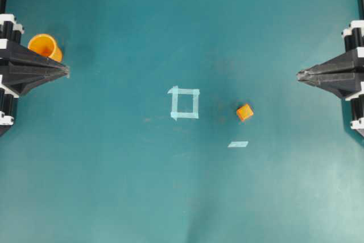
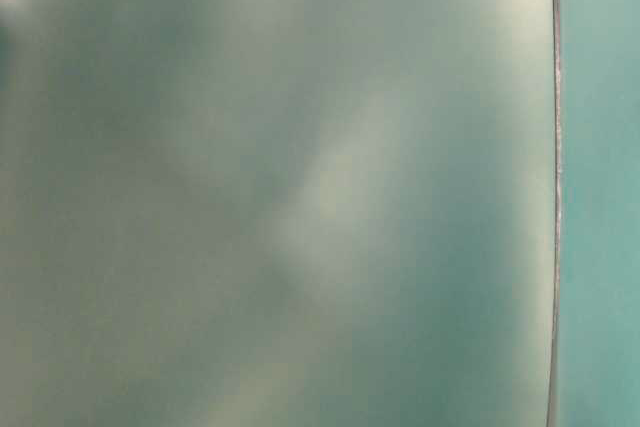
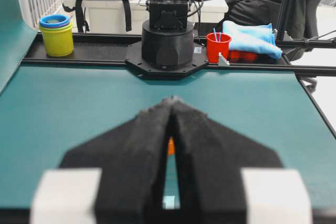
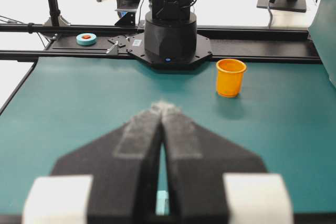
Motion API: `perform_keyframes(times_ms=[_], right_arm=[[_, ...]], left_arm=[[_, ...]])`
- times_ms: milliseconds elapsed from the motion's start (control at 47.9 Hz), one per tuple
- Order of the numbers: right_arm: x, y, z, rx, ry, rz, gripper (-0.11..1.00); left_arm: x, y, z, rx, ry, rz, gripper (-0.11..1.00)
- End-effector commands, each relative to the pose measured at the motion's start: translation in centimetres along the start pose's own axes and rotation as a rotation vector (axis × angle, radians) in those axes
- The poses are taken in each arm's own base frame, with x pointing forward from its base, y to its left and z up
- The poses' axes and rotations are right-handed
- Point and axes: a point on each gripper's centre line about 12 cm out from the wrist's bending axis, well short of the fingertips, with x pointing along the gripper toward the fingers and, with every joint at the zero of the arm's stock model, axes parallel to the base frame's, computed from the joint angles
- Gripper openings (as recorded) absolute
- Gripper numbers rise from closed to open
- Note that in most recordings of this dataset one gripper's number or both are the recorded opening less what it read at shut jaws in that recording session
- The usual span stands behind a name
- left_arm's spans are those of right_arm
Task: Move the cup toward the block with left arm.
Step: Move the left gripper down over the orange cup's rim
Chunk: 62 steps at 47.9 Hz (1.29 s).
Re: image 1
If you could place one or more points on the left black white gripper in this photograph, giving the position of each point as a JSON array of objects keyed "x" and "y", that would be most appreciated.
[{"x": 13, "y": 85}]

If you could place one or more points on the orange cube block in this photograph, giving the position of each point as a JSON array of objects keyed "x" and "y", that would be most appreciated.
[{"x": 244, "y": 112}]

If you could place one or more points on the light tape square outline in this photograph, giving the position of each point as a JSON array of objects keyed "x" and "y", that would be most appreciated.
[{"x": 184, "y": 103}]

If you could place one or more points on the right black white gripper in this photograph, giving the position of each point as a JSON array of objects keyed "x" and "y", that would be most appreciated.
[{"x": 329, "y": 75}]

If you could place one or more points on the orange plastic cup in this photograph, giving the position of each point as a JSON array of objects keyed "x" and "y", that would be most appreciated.
[{"x": 46, "y": 45}]

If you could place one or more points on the light tape strip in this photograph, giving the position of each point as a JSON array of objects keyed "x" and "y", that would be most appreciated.
[{"x": 238, "y": 144}]

